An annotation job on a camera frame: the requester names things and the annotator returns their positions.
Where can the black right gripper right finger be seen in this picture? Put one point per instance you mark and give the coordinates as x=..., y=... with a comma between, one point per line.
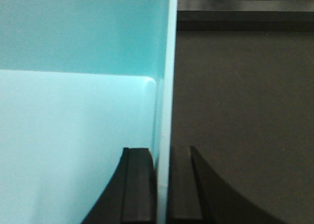
x=198, y=195

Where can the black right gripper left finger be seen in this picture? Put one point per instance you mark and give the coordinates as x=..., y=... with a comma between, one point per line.
x=130, y=197

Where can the light blue plastic bin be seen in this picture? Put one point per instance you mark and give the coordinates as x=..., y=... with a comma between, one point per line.
x=80, y=80

